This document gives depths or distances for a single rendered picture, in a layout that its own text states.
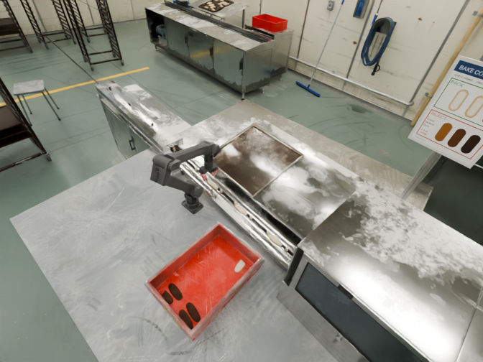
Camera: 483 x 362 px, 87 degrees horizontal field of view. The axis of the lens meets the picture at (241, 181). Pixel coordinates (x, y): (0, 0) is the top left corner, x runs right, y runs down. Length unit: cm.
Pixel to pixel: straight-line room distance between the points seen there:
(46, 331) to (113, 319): 113
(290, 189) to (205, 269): 70
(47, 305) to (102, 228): 104
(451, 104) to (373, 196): 66
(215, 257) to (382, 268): 81
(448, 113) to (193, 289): 153
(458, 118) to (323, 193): 75
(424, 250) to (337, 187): 72
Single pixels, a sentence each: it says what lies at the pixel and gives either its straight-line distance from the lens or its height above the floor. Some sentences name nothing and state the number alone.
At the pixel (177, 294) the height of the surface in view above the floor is 83.
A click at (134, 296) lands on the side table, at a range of 142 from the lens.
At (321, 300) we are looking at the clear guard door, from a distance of 109.
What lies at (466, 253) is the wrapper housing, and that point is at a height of 130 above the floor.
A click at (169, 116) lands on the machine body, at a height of 82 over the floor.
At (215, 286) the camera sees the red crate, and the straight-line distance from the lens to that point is 137.
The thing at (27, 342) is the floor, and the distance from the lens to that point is 253.
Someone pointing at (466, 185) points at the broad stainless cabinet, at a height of 70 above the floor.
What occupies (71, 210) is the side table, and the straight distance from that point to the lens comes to 186.
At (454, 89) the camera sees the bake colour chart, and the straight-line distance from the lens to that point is 164.
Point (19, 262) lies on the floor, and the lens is 291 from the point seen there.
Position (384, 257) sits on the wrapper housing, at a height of 130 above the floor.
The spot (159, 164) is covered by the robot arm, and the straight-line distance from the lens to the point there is 122.
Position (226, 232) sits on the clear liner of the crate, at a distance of 142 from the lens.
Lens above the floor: 209
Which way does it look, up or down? 45 degrees down
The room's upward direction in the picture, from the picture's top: 4 degrees clockwise
